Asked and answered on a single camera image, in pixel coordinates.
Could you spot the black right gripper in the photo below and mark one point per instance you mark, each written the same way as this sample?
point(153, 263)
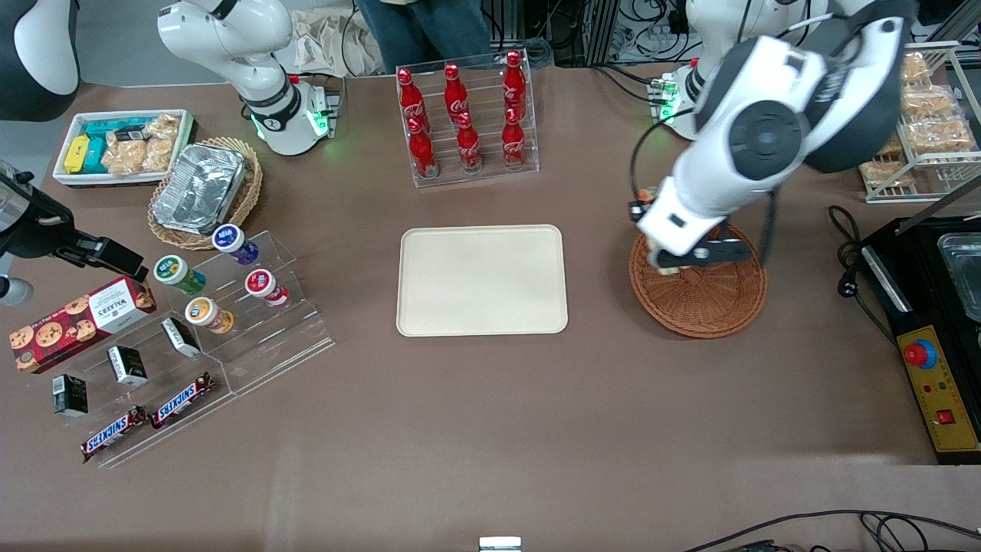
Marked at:
point(40, 235)

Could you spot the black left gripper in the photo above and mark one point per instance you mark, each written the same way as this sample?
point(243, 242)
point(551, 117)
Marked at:
point(638, 208)

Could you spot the triangular sandwich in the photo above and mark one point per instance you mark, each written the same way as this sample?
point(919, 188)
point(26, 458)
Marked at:
point(661, 257)

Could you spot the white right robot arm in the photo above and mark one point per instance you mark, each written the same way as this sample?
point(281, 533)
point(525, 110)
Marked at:
point(230, 38)

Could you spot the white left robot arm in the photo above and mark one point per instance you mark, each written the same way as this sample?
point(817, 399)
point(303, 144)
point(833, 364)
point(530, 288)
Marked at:
point(766, 130)

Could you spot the round brown wicker basket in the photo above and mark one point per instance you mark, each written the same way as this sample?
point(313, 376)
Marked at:
point(705, 307)

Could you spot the aluminium foil tray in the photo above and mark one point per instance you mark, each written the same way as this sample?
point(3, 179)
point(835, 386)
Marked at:
point(199, 188)

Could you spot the oval wicker basket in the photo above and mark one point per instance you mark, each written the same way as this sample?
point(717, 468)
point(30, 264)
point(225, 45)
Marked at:
point(249, 192)

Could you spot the beige plastic tray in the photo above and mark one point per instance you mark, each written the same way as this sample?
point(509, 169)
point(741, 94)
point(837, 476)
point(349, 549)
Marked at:
point(481, 280)

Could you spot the red cookie box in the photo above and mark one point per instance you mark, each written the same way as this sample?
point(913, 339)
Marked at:
point(77, 322)

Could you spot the green lid yogurt cup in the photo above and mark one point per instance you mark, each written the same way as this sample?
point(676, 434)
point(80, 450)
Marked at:
point(175, 271)

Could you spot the white plastic bin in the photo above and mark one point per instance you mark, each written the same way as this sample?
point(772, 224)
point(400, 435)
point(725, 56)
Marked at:
point(69, 180)

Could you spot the teal snack pack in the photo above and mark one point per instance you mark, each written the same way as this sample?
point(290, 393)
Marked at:
point(95, 157)

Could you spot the clear cracker bag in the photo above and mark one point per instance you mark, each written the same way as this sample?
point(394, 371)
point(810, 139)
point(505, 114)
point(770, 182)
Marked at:
point(161, 142)
point(124, 157)

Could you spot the yellow snack pack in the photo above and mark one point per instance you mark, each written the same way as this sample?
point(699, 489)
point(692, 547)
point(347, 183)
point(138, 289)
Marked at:
point(77, 153)

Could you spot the green lit base connector box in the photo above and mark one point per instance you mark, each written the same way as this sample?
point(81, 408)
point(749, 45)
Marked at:
point(320, 111)
point(665, 100)

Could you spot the small black carton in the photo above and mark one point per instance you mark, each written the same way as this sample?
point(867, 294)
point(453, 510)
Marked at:
point(70, 395)
point(181, 337)
point(126, 366)

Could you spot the orange lid yogurt cup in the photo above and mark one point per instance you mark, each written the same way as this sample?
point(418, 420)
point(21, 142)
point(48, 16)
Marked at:
point(203, 312)

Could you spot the teal snack box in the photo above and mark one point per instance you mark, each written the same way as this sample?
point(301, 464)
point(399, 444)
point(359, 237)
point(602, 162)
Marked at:
point(107, 126)

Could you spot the purple lid yogurt cup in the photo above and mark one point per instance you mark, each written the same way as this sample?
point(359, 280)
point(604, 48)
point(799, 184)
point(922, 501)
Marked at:
point(230, 239)

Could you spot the red cola bottle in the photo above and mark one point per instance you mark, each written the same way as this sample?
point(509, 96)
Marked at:
point(455, 92)
point(423, 153)
point(513, 142)
point(514, 80)
point(411, 96)
point(469, 147)

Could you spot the clear acrylic snack step display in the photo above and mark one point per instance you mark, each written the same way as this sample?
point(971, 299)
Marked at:
point(191, 379)

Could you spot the red lid yogurt cup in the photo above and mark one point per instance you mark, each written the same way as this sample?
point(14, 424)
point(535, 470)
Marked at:
point(262, 284)

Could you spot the clear acrylic bottle rack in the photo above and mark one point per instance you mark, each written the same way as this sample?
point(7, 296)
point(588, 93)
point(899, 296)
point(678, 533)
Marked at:
point(479, 178)

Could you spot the Snickers chocolate bar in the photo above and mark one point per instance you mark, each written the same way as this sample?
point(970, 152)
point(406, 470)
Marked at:
point(113, 434)
point(182, 400)

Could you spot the clear acrylic cup step display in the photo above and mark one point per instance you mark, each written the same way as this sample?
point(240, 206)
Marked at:
point(291, 337)

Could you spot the person in blue jeans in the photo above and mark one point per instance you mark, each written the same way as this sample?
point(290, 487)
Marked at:
point(429, 31)

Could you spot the black countertop appliance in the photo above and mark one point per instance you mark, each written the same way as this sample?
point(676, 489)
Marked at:
point(920, 276)

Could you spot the cream cloth bag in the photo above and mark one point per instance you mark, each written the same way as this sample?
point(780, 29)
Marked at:
point(329, 42)

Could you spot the red emergency stop button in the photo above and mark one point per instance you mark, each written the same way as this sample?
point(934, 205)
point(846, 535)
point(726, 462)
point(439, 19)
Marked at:
point(920, 353)

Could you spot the metal pan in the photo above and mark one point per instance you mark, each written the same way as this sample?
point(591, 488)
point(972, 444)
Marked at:
point(964, 276)

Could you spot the yellow control panel box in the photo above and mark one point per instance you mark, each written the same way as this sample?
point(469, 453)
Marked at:
point(943, 399)

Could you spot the small white device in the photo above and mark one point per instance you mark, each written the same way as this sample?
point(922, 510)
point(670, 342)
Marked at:
point(500, 544)

